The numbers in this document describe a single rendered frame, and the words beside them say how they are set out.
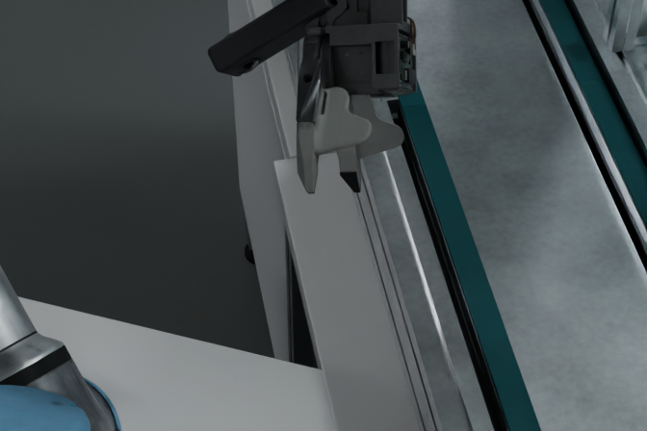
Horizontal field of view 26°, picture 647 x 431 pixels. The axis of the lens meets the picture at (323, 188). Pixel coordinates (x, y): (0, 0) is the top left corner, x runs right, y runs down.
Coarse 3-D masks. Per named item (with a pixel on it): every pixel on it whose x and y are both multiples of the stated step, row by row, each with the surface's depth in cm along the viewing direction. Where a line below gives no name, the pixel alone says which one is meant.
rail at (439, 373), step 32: (384, 160) 149; (352, 192) 159; (384, 192) 145; (416, 192) 145; (384, 224) 142; (416, 224) 142; (384, 256) 143; (416, 256) 140; (384, 288) 147; (416, 288) 136; (416, 320) 134; (448, 320) 134; (416, 352) 133; (448, 352) 131; (416, 384) 135; (448, 384) 129; (416, 416) 138; (448, 416) 126; (480, 416) 126
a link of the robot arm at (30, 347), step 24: (0, 288) 119; (0, 312) 118; (24, 312) 121; (0, 336) 117; (24, 336) 119; (0, 360) 116; (24, 360) 116; (48, 360) 117; (72, 360) 121; (0, 384) 115; (24, 384) 116; (48, 384) 117; (72, 384) 119; (96, 408) 120
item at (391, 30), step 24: (360, 0) 116; (384, 0) 115; (312, 24) 116; (336, 24) 116; (360, 24) 116; (384, 24) 113; (408, 24) 117; (336, 48) 115; (360, 48) 115; (384, 48) 114; (408, 48) 116; (336, 72) 115; (360, 72) 115; (384, 72) 114; (408, 72) 116; (384, 96) 119
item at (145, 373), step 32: (32, 320) 146; (64, 320) 146; (96, 320) 146; (96, 352) 144; (128, 352) 144; (160, 352) 144; (192, 352) 144; (224, 352) 144; (96, 384) 141; (128, 384) 141; (160, 384) 141; (192, 384) 141; (224, 384) 141; (256, 384) 141; (288, 384) 141; (320, 384) 141; (128, 416) 138; (160, 416) 138; (192, 416) 138; (224, 416) 138; (256, 416) 138; (288, 416) 138; (320, 416) 138
